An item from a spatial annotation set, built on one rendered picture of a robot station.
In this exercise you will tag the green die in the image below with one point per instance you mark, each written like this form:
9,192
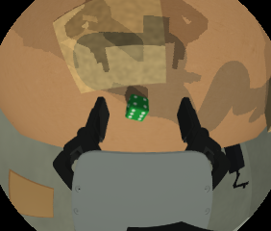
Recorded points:
137,107

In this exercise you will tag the tan flat mat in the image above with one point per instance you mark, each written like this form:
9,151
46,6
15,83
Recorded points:
113,43

